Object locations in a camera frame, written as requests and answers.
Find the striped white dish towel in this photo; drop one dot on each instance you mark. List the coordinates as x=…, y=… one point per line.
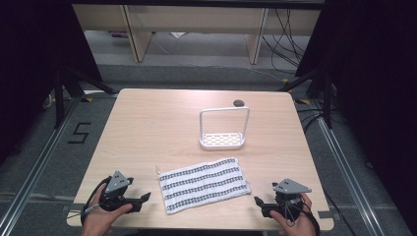
x=203, y=185

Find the black metal stand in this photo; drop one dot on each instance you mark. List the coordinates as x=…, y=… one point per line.
x=59, y=98
x=326, y=95

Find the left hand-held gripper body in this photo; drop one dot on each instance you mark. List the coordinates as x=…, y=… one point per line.
x=117, y=184

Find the aluminium floor rail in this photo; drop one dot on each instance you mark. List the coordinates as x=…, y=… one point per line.
x=347, y=173
x=36, y=167

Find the person's left hand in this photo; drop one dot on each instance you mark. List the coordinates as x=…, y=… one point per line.
x=100, y=219

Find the person's right hand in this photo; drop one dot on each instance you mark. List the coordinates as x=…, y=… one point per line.
x=295, y=224

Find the dark round table grommet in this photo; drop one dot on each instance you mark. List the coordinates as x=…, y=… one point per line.
x=238, y=103

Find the dark curtain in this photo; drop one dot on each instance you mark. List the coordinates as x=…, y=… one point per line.
x=36, y=49
x=377, y=65

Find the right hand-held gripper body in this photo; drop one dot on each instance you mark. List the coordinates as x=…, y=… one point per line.
x=288, y=191

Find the beige wooden desk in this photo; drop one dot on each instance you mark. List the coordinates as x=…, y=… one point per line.
x=141, y=32

